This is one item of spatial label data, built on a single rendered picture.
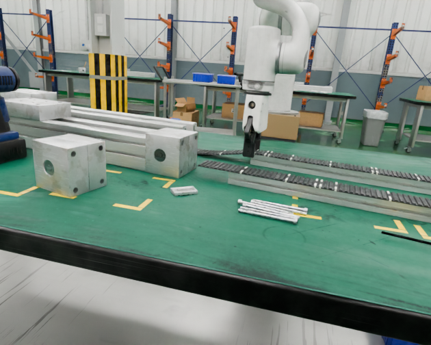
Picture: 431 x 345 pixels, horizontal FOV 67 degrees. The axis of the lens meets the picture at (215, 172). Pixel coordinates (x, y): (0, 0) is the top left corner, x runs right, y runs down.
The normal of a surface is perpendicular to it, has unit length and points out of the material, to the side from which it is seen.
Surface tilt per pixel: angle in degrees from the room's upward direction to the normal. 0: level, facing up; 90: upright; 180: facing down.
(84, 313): 0
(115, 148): 90
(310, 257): 0
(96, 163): 90
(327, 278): 0
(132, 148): 90
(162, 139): 90
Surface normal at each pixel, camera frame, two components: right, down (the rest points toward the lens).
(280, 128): -0.24, 0.28
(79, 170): 0.88, 0.20
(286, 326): 0.07, -0.95
